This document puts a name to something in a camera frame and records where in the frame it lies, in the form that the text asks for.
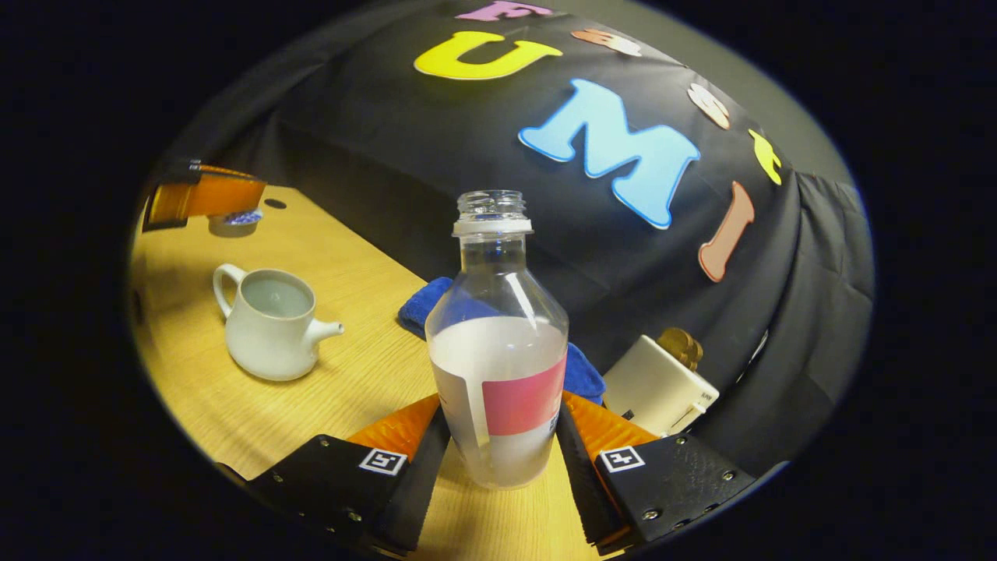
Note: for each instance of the blue towel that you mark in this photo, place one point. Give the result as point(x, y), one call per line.
point(420, 308)

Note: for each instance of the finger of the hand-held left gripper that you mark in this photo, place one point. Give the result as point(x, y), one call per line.
point(210, 196)
point(181, 169)

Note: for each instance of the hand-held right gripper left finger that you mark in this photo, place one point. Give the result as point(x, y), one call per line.
point(424, 483)

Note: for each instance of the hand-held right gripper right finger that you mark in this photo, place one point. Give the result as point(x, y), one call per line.
point(576, 483)

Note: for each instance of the white toaster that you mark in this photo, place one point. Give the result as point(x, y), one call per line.
point(654, 389)

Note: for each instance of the clear plastic water bottle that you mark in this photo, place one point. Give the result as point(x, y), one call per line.
point(498, 358)

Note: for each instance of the white teacup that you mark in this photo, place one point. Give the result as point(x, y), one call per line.
point(273, 343)

